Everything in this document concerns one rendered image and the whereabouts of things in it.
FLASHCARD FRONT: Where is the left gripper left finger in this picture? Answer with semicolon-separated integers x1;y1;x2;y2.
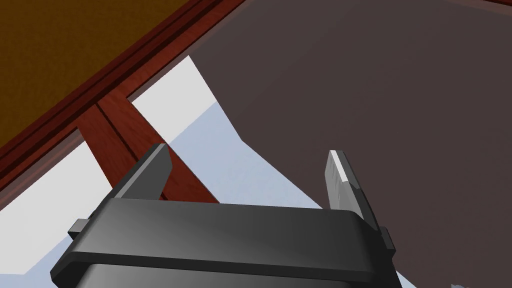
111;143;173;201

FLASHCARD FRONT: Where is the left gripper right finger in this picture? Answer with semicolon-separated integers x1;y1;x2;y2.
324;149;380;233

